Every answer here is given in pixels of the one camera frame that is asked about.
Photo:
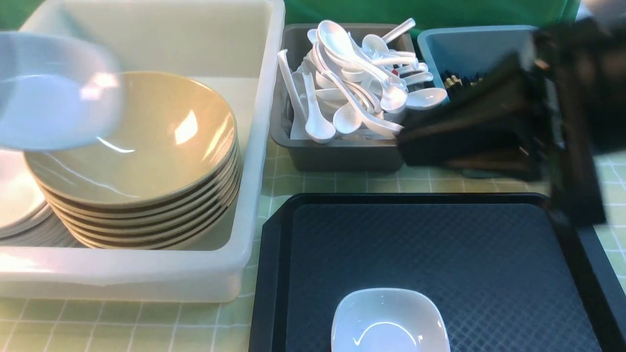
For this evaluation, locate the white square dish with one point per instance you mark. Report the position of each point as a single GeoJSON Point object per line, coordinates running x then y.
{"type": "Point", "coordinates": [56, 92]}
{"type": "Point", "coordinates": [388, 320]}

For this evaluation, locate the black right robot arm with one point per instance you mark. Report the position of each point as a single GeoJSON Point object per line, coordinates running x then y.
{"type": "Point", "coordinates": [542, 113]}

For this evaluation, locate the grey spoon bin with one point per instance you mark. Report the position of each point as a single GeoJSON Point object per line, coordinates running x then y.
{"type": "Point", "coordinates": [337, 155]}

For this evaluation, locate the pile of white spoons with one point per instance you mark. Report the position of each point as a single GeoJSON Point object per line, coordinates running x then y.
{"type": "Point", "coordinates": [348, 90]}

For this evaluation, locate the stack of tan bowls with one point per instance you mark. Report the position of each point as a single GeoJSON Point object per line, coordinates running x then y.
{"type": "Point", "coordinates": [168, 174]}

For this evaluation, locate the large white plastic tub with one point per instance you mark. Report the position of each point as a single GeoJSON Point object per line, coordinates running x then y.
{"type": "Point", "coordinates": [231, 46]}

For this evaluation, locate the bundle of black chopsticks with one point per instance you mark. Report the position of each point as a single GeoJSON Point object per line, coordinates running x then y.
{"type": "Point", "coordinates": [454, 81]}

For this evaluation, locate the green checkered tablecloth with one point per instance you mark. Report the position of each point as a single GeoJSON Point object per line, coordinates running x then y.
{"type": "Point", "coordinates": [48, 325]}

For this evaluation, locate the blue chopstick bin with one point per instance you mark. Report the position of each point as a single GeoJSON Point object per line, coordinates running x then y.
{"type": "Point", "coordinates": [469, 50]}

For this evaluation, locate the black serving tray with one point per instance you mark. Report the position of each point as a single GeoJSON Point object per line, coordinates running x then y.
{"type": "Point", "coordinates": [506, 275]}

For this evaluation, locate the stack of white dishes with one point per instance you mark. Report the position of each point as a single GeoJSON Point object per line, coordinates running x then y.
{"type": "Point", "coordinates": [26, 219]}

